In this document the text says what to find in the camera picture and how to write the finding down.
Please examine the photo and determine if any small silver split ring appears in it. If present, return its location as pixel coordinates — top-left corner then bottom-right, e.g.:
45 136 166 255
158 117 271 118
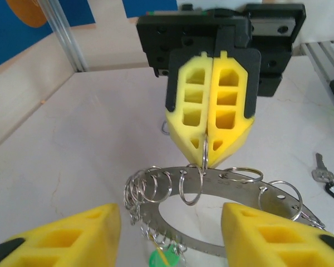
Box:
143 169 173 203
266 180 303 222
224 166 264 185
178 164 205 206
201 133 211 171

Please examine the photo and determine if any aluminium table side rail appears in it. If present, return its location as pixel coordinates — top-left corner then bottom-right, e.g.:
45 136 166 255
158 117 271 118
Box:
299 40 334 126

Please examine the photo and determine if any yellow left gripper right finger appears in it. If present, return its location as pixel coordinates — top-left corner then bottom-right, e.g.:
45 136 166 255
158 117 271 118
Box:
222 202 334 267

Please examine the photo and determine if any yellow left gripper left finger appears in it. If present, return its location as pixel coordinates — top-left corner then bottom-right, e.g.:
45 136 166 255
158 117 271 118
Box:
0 203 121 267

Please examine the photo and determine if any silver key chain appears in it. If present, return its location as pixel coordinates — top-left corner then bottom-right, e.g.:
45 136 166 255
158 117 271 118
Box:
124 204 189 258

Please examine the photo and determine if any small green key tag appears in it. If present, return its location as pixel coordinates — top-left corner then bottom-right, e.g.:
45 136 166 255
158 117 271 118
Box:
149 248 181 267

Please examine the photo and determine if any aluminium frame post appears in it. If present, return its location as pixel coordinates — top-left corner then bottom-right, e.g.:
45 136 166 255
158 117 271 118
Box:
48 0 87 72

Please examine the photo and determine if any silver key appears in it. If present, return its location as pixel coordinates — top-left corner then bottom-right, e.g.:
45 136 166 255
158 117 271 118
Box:
311 152 334 183

